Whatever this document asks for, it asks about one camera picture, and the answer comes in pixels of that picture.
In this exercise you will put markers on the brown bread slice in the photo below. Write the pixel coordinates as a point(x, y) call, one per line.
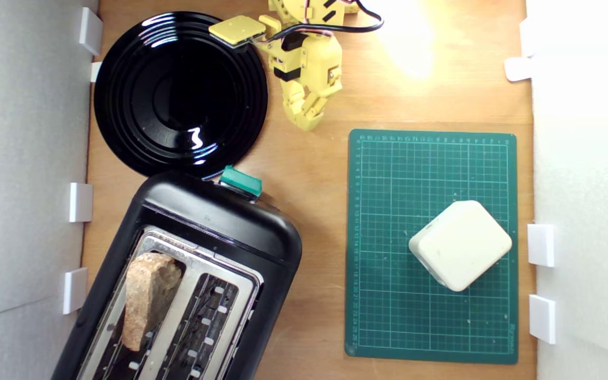
point(148, 295)

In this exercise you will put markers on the green toaster lever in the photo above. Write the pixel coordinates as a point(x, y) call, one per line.
point(240, 181)

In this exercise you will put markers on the black two-slot toaster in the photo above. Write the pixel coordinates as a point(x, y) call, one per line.
point(219, 221)

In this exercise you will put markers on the black round plate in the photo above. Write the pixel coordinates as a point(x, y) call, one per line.
point(177, 95)

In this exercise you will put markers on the white block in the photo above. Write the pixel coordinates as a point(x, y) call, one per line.
point(459, 245)

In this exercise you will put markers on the green cutting mat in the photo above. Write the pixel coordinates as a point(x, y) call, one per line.
point(388, 316)

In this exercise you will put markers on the yellow wrist camera box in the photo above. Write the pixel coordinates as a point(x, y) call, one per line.
point(236, 29)

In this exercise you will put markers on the white wall clip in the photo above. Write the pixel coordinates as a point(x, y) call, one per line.
point(96, 72)
point(90, 31)
point(518, 68)
point(525, 39)
point(75, 290)
point(542, 318)
point(81, 202)
point(540, 245)

